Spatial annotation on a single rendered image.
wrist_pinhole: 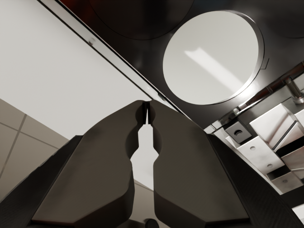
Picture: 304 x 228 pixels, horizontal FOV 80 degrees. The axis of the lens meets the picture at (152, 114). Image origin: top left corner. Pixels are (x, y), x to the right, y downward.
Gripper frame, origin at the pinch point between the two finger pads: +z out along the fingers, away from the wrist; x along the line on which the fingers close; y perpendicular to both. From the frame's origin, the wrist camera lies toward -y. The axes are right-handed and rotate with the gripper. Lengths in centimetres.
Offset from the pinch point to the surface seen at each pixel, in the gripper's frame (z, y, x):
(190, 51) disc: 9.0, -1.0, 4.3
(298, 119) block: 8.3, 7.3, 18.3
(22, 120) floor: 101, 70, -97
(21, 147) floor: 101, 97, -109
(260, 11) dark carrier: 9.1, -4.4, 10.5
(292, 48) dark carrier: 9.0, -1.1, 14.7
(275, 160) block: 8.3, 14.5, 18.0
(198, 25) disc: 9.0, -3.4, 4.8
